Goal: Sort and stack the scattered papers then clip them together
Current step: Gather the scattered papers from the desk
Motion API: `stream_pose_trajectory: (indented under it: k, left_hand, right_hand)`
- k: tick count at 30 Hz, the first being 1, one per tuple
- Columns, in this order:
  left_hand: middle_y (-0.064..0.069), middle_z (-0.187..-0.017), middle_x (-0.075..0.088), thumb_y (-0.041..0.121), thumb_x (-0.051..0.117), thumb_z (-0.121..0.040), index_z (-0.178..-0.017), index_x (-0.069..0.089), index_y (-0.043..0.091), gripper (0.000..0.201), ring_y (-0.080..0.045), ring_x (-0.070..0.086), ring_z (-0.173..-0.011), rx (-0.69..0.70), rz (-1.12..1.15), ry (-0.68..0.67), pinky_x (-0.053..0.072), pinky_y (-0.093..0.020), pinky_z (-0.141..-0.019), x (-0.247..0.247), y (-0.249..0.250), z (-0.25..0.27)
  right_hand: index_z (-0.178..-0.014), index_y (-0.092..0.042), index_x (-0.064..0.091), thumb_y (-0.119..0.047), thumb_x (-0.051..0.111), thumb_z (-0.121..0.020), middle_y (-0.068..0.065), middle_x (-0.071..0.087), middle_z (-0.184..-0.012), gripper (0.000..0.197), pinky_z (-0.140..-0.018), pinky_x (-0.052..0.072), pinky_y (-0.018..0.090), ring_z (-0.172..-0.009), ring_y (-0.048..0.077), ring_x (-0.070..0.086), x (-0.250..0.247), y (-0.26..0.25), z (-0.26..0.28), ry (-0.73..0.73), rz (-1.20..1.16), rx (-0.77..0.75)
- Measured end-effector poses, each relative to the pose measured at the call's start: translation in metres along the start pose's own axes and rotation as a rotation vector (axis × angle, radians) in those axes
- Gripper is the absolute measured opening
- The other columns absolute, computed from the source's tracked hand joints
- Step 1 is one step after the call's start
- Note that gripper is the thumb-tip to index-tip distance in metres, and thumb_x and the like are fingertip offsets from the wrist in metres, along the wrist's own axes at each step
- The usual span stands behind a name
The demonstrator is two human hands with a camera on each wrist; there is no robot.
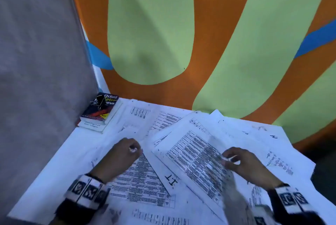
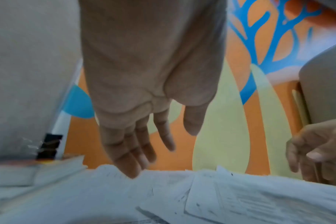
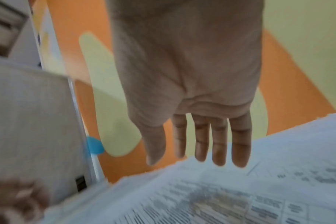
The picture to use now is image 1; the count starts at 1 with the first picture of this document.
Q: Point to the person's right hand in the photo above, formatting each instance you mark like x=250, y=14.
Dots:
x=250, y=168

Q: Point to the person's left hand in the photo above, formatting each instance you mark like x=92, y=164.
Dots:
x=118, y=158

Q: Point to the black binder clip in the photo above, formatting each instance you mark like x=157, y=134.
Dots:
x=98, y=102

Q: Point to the printed sheets spread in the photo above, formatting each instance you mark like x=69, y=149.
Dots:
x=183, y=138

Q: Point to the white book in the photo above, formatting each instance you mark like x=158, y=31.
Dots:
x=94, y=126

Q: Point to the dark paperback book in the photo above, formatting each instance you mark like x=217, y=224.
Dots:
x=105, y=108

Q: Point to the grey partition board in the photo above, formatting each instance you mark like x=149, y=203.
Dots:
x=39, y=75

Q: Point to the white wrist camera unit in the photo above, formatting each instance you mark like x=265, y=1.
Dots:
x=263, y=215

